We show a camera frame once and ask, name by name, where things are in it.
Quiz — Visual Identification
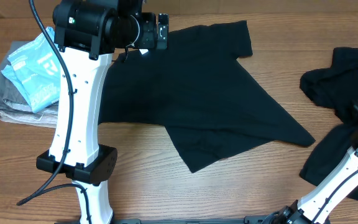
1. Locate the black t-shirt with label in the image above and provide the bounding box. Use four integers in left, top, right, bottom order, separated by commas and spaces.
99, 21, 314, 172

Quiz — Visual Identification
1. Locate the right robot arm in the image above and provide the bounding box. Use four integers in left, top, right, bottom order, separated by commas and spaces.
262, 105, 358, 224

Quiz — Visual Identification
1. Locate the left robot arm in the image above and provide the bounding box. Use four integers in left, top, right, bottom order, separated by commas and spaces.
36, 1, 169, 223

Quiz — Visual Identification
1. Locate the black clothes pile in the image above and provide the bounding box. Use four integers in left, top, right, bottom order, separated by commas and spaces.
300, 47, 358, 185

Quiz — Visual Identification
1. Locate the light blue folded shirt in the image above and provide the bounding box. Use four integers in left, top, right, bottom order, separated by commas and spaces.
1, 34, 61, 113

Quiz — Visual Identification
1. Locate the beige folded garment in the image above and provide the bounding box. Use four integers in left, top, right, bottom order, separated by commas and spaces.
0, 110, 57, 128

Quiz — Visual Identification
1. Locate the grey folded garment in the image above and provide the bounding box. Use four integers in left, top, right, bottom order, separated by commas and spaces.
0, 41, 58, 114

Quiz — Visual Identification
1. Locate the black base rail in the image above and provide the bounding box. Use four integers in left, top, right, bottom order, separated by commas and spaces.
54, 215, 273, 224

